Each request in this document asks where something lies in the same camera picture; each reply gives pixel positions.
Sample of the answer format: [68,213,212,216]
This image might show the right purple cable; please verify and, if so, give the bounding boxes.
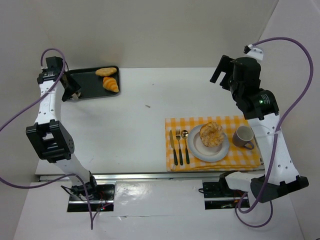
[234,37,314,228]

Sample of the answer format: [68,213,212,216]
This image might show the front aluminium rail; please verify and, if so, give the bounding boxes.
[93,171,223,182]

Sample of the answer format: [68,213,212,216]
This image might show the oval bread roll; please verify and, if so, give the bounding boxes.
[95,67,117,77]

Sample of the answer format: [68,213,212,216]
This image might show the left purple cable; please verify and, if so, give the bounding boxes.
[0,48,95,231]

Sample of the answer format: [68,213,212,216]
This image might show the metal tongs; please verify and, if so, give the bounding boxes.
[69,91,81,101]

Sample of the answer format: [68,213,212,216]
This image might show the black baking tray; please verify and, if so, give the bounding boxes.
[68,65,120,100]

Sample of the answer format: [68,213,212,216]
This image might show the striped croissant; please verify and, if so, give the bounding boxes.
[102,77,120,93]

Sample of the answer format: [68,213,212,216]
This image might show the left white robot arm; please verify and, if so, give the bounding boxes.
[26,56,98,200]

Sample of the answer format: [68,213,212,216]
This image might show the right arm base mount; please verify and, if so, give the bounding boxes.
[198,179,244,210]

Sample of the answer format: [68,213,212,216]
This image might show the purple cable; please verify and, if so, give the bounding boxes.
[234,37,314,228]
[0,48,95,231]

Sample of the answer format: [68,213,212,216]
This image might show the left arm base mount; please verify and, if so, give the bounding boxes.
[61,183,115,213]

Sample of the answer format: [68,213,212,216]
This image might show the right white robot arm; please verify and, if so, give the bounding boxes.
[210,51,309,203]

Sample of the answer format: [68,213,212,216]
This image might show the black handled spoon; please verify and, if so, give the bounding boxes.
[181,130,190,165]

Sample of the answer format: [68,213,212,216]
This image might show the sugared round bread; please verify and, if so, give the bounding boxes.
[199,121,225,148]

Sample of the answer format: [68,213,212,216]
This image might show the black handled fork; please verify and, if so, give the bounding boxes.
[175,129,184,166]

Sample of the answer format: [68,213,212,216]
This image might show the white plate blue rim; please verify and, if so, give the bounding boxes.
[187,124,230,163]

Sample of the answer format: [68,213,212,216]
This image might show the black handled knife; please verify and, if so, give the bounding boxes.
[169,130,178,166]

